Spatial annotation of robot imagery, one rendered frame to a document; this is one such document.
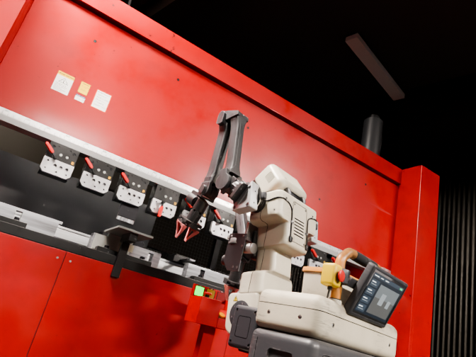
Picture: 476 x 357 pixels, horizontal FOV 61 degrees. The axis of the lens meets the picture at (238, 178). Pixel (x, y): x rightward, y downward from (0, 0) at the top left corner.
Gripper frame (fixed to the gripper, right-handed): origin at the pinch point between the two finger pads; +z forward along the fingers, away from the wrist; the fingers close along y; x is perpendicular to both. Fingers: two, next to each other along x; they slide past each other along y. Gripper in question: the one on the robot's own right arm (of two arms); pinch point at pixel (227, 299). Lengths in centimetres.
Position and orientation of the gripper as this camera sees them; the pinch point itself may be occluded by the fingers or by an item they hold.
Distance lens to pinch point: 208.2
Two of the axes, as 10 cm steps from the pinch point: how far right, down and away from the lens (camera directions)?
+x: -8.7, -3.3, -3.7
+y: -3.9, 0.0, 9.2
